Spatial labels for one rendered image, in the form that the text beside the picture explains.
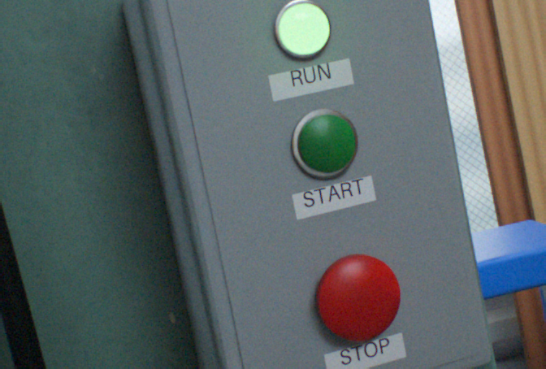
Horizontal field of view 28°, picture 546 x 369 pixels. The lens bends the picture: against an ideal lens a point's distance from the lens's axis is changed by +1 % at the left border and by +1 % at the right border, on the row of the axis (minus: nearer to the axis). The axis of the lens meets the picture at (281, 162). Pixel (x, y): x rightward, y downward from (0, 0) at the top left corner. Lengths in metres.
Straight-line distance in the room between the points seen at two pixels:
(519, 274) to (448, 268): 0.86
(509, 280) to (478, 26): 0.71
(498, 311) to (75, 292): 1.72
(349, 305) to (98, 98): 0.13
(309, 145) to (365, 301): 0.06
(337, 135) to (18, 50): 0.13
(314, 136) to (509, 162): 1.52
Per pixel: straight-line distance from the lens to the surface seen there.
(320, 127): 0.37
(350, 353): 0.39
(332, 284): 0.37
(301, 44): 0.37
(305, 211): 0.38
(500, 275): 1.25
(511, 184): 1.89
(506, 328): 2.07
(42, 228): 0.42
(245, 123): 0.37
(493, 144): 1.87
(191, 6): 0.37
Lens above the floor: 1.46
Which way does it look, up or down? 7 degrees down
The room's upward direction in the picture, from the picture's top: 11 degrees counter-clockwise
